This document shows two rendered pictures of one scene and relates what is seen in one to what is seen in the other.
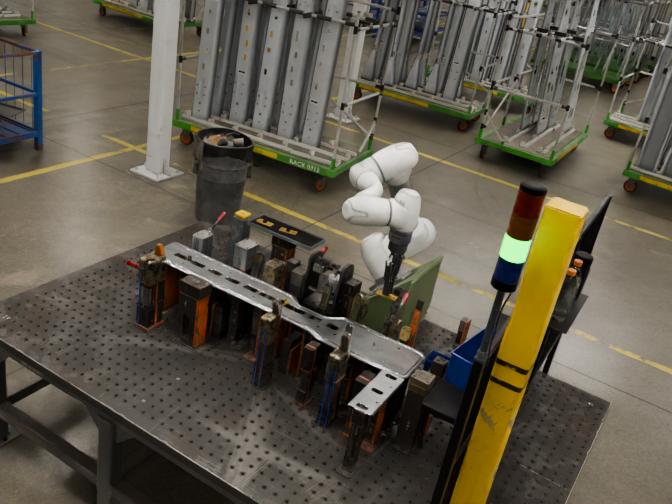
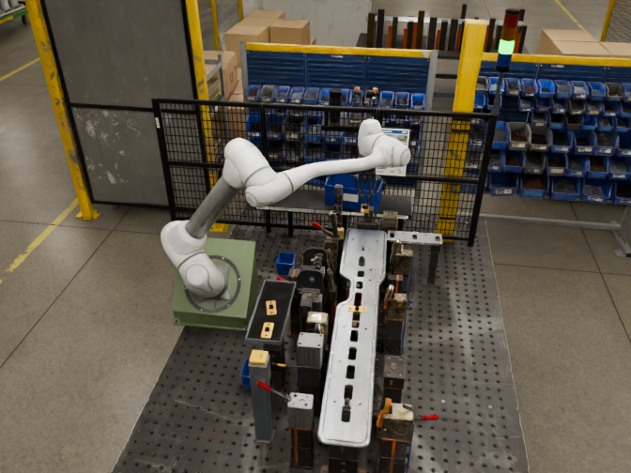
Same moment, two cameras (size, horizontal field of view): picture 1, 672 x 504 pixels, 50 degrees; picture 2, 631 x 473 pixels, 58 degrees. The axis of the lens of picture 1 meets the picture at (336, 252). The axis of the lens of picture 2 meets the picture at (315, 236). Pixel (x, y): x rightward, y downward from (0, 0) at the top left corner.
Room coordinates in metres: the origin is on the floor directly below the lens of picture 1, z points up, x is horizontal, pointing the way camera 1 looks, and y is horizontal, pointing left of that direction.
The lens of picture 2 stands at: (3.52, 1.98, 2.69)
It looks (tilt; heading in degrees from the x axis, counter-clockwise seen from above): 34 degrees down; 252
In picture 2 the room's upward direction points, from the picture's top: straight up
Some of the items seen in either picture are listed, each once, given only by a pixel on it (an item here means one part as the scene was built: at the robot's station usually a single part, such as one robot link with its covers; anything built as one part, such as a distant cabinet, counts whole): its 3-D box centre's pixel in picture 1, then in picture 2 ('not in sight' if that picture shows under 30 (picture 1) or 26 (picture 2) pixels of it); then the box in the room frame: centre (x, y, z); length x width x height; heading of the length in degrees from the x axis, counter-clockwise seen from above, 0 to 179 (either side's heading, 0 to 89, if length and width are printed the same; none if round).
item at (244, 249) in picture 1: (242, 281); (310, 375); (3.02, 0.42, 0.90); 0.13 x 0.10 x 0.41; 154
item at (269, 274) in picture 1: (269, 298); (317, 349); (2.94, 0.27, 0.89); 0.13 x 0.11 x 0.38; 154
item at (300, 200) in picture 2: (487, 365); (332, 202); (2.52, -0.70, 1.02); 0.90 x 0.22 x 0.03; 154
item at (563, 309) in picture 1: (563, 294); (374, 105); (2.25, -0.81, 1.53); 0.06 x 0.06 x 0.20
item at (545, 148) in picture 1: (549, 89); not in sight; (9.36, -2.30, 0.88); 1.91 x 1.00 x 1.76; 154
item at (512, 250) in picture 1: (515, 246); (506, 46); (1.71, -0.45, 1.90); 0.07 x 0.07 x 0.06
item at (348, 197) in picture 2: (483, 361); (353, 191); (2.42, -0.65, 1.10); 0.30 x 0.17 x 0.13; 146
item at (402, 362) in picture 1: (277, 302); (358, 312); (2.73, 0.21, 1.00); 1.38 x 0.22 x 0.02; 64
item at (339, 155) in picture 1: (281, 77); not in sight; (7.34, 0.88, 0.88); 1.93 x 1.01 x 1.76; 69
